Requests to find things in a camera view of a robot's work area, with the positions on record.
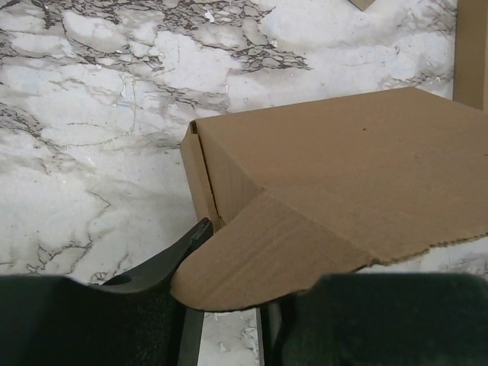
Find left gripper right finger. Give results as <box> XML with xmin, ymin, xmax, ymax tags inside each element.
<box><xmin>257</xmin><ymin>297</ymin><xmax>296</xmax><ymax>365</ymax></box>

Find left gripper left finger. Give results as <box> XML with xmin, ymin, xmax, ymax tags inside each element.
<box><xmin>89</xmin><ymin>217</ymin><xmax>213</xmax><ymax>366</ymax></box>

